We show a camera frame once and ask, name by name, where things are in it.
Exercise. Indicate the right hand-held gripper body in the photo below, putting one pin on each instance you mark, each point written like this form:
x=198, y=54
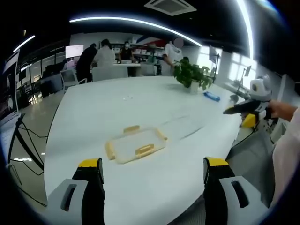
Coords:
x=261, y=90

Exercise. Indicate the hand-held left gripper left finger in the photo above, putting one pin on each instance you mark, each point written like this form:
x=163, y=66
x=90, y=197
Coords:
x=77, y=201

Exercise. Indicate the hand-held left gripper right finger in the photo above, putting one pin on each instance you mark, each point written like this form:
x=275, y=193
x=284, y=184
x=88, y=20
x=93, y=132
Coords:
x=225, y=201

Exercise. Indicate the clear lid with yellow plastic buckles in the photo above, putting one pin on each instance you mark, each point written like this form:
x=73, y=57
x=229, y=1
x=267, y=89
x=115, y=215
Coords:
x=138, y=140

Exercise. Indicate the person's right hand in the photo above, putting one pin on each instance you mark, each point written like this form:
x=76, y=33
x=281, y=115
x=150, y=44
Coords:
x=281, y=110

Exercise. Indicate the blue cloth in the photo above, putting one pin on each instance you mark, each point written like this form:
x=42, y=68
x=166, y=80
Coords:
x=211, y=96

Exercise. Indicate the green potted plant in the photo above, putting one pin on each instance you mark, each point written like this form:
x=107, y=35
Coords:
x=191, y=75

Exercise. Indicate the curved ceiling light strip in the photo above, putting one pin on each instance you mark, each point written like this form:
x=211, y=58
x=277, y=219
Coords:
x=249, y=28

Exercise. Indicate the storage shelf with boxes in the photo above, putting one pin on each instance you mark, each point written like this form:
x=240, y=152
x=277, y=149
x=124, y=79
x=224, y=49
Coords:
x=145, y=52

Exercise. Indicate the ceiling air vent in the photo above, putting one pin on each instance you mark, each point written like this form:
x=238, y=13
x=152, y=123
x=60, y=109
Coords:
x=170, y=5

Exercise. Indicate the white office chair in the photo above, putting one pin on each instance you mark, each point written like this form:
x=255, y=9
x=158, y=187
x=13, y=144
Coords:
x=70, y=77

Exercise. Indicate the long ceiling light strip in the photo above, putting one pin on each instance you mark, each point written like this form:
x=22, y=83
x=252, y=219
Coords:
x=140, y=23

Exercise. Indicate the bright computer monitor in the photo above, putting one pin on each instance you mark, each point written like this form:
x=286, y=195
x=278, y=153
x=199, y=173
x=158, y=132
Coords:
x=74, y=51

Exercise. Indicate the short ceiling light strip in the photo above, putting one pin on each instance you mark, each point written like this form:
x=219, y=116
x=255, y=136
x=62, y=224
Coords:
x=23, y=43

